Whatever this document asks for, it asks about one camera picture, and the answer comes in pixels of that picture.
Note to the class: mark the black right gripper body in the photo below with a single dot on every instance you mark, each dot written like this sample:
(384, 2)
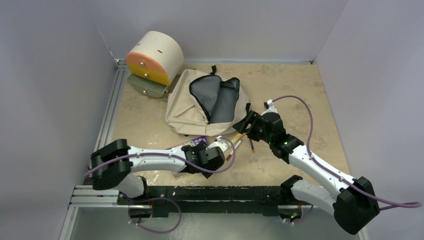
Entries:
(255, 131)

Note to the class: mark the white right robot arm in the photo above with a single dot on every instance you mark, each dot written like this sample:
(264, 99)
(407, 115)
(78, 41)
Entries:
(338, 194)

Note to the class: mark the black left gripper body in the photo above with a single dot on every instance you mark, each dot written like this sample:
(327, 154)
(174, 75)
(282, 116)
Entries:
(201, 146)

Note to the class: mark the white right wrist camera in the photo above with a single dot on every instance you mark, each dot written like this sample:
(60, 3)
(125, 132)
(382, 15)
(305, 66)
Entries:
(269, 107)

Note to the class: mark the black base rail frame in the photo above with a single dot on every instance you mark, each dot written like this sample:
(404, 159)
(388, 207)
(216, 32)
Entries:
(160, 201)

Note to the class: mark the purple paperback book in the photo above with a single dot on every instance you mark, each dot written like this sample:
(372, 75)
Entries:
(193, 142)

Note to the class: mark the aluminium side rail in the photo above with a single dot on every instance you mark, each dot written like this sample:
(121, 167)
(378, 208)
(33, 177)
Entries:
(110, 116)

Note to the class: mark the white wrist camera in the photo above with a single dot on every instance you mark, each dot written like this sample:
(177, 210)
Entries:
(269, 107)
(222, 143)

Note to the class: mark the white brown marker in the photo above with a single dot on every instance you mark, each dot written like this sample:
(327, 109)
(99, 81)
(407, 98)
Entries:
(237, 145)

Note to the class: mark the thin red pen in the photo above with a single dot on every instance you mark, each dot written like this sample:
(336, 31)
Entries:
(252, 146)

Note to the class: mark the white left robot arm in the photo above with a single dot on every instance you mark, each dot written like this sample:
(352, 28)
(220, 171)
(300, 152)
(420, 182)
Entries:
(113, 165)

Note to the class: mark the beige canvas backpack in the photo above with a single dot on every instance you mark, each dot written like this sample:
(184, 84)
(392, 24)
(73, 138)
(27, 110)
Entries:
(205, 104)

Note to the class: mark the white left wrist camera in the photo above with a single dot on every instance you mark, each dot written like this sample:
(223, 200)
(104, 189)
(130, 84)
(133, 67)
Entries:
(222, 143)

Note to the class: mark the round drawer cabinet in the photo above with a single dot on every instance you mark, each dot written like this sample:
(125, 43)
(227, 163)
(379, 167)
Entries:
(153, 63)

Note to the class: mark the yellow orange highlighter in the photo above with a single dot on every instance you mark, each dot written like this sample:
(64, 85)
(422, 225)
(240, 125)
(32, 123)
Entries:
(237, 137)

